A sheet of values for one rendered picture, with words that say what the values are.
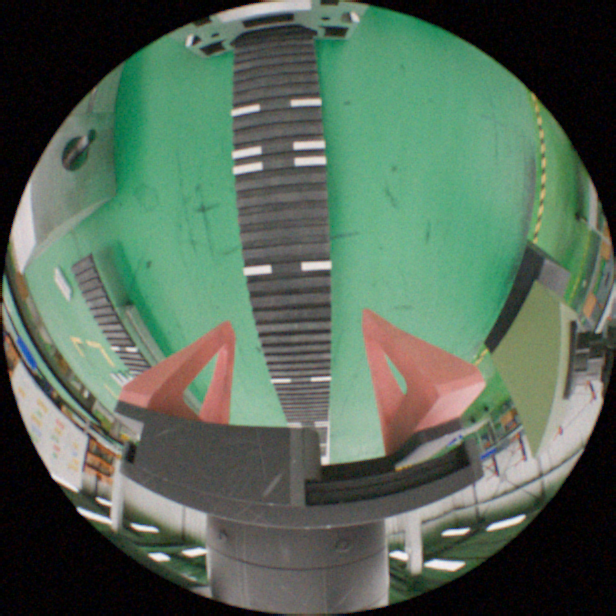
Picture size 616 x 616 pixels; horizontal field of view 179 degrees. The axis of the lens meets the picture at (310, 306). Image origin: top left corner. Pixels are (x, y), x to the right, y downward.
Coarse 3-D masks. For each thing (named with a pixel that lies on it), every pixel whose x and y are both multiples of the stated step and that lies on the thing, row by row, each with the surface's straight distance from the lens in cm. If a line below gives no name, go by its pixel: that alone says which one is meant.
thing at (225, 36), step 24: (288, 0) 16; (312, 0) 14; (336, 0) 15; (192, 24) 15; (216, 24) 15; (240, 24) 16; (264, 24) 16; (288, 24) 16; (312, 24) 16; (336, 24) 17; (192, 48) 17; (216, 48) 19
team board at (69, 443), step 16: (16, 368) 296; (16, 384) 300; (32, 384) 304; (32, 400) 308; (48, 400) 315; (32, 416) 312; (48, 416) 320; (64, 416) 323; (32, 432) 318; (48, 432) 325; (64, 432) 335; (80, 432) 349; (48, 448) 331; (64, 448) 340; (80, 448) 354; (48, 464) 338; (64, 464) 347; (80, 464) 360; (64, 480) 355; (80, 480) 367
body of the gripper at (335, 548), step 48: (144, 480) 7; (384, 480) 6; (432, 480) 6; (240, 528) 6; (288, 528) 5; (336, 528) 6; (384, 528) 7; (240, 576) 6; (288, 576) 6; (336, 576) 6; (384, 576) 8
